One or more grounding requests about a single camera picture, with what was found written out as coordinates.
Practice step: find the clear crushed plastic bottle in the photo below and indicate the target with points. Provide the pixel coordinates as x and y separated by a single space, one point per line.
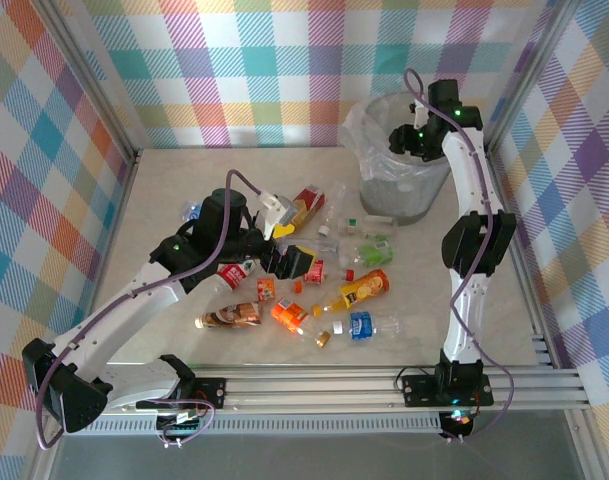
329 246

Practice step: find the red brown drink container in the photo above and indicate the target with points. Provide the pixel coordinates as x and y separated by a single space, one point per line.
311 197

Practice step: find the orange label gold cap bottle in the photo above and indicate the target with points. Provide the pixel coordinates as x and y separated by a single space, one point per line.
289 314

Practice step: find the red white label water bottle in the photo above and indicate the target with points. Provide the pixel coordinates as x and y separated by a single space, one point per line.
232 276

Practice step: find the clear bottle with white cap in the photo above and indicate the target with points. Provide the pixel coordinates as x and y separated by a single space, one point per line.
336 200

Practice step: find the clear bottle green neck band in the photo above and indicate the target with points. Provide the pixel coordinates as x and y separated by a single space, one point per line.
352 223

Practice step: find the orange juice bottle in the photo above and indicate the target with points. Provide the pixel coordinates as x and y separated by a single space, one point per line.
366 287

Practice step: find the green label plastic bottle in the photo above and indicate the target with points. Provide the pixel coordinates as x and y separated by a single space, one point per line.
376 254

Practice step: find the brown coffee drink bottle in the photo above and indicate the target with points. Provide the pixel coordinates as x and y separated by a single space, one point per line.
231 316

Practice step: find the blue label clear bottle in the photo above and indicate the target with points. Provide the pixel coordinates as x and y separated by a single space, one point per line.
361 326

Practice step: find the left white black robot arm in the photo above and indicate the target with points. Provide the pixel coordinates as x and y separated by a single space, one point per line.
109 320

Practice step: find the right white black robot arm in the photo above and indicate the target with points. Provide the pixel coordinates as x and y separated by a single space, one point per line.
471 165

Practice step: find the clear plastic bin liner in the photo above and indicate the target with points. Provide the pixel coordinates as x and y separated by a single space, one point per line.
356 130

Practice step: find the clear bin with plastic liner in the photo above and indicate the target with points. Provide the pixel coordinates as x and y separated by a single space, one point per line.
399 200

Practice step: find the red label red cap bottle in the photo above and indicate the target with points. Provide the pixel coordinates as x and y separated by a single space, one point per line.
314 272

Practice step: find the small orange label bottle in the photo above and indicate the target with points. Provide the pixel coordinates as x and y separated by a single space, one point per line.
266 290

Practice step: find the small controller board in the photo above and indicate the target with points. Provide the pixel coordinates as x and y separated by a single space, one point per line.
456 420
181 427

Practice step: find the thin aluminium frame rail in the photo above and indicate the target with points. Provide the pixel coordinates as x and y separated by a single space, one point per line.
234 148

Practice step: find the aluminium frame post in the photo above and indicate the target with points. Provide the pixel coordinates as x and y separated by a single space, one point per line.
528 75
97 85

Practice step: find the aluminium side rail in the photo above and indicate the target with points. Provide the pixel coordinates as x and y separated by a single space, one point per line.
535 320
126 200

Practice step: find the wide slotted aluminium rail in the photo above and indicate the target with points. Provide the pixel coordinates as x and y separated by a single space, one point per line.
324 390

